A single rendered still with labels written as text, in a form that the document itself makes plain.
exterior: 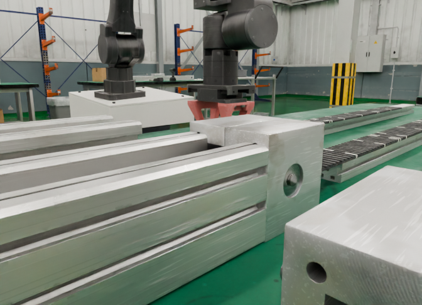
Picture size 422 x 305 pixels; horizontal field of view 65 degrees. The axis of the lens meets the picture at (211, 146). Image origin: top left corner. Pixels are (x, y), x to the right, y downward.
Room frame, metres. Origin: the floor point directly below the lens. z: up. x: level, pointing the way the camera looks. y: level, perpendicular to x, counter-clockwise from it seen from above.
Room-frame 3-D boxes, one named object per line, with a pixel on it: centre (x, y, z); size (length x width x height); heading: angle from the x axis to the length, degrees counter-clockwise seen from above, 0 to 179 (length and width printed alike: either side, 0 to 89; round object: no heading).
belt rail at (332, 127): (0.90, -0.38, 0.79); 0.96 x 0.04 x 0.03; 133
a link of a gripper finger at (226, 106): (0.55, -0.02, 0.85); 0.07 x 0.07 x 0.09; 44
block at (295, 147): (0.34, -0.04, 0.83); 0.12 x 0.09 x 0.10; 43
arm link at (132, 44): (0.93, 0.23, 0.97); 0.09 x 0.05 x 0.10; 35
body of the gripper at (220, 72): (0.56, -0.02, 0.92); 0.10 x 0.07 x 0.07; 44
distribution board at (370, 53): (10.81, -5.16, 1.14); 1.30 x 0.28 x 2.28; 42
